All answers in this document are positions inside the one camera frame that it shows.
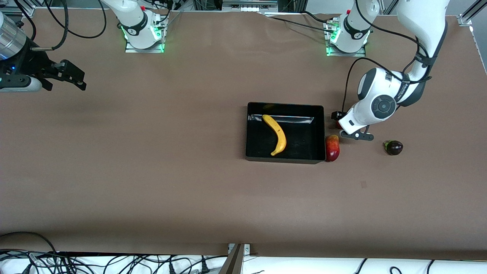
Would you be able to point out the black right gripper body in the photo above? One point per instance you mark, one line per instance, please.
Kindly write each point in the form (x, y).
(31, 64)

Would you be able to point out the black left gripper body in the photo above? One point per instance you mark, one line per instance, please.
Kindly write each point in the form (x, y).
(337, 115)

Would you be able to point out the red apple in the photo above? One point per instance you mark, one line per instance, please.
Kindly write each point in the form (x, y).
(337, 125)

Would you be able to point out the black rectangular plastic box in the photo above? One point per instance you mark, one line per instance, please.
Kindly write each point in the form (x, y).
(300, 148)

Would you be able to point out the yellow banana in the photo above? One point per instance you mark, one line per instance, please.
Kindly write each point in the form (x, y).
(279, 133)

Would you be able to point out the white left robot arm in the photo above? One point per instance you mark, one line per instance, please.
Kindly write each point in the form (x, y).
(384, 102)

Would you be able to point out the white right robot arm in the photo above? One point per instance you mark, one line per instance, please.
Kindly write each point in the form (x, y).
(133, 17)

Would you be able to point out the red yellow mango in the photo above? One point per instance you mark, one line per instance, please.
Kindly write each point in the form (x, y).
(332, 150)

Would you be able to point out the dark purple fruit green stem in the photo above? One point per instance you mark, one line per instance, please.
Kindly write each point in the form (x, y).
(395, 147)

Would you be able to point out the white power strip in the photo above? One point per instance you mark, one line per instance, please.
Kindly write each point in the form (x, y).
(249, 7)

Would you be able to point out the white cover sheet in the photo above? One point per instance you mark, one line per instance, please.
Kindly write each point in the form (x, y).
(304, 266)

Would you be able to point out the aluminium frame profile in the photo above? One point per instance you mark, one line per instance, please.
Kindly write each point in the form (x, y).
(466, 18)
(26, 9)

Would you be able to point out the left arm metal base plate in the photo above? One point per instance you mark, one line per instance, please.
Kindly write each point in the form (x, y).
(344, 54)

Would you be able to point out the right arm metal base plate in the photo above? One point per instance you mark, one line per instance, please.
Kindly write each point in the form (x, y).
(144, 50)

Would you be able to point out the silver corner bracket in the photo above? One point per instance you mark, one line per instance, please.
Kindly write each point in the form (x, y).
(247, 249)

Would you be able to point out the grey metal post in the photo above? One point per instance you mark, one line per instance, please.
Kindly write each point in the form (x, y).
(234, 262)

